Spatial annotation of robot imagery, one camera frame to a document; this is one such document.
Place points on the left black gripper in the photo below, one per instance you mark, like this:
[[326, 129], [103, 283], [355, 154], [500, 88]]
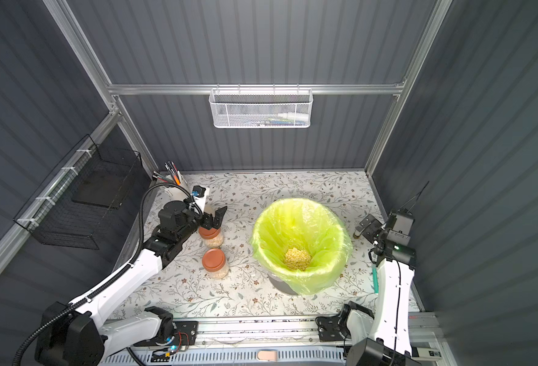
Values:
[[207, 219]]

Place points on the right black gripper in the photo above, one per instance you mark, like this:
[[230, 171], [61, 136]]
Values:
[[375, 231]]

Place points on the oatmeal jar with terracotta lid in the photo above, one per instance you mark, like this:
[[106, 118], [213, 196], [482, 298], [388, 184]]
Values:
[[215, 263]]

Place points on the grey bin with green bag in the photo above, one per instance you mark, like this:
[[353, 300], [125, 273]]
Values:
[[303, 243]]

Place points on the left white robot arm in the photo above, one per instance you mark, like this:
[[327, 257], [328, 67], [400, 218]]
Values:
[[78, 333]]

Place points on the oatmeal jar with beige lid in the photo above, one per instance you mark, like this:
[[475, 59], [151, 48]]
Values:
[[209, 210]]

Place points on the green pen on table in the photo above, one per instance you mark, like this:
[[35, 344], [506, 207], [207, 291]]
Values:
[[375, 283]]

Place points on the white pen cup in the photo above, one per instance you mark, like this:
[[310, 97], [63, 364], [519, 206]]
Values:
[[174, 193]]

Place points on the pens in cup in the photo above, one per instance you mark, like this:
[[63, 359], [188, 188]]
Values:
[[169, 174]]

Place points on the white tube in basket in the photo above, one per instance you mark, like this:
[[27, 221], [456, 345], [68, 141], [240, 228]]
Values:
[[298, 118]]

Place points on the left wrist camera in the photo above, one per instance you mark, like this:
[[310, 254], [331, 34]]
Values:
[[200, 194]]

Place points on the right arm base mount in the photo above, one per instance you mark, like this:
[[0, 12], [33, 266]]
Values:
[[329, 329]]

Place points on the white wire wall basket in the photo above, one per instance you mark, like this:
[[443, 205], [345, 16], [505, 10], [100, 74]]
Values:
[[257, 110]]

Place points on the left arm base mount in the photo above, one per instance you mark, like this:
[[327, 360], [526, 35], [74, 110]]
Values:
[[183, 334]]

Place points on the black wire side basket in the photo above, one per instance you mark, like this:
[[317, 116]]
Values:
[[90, 205]]

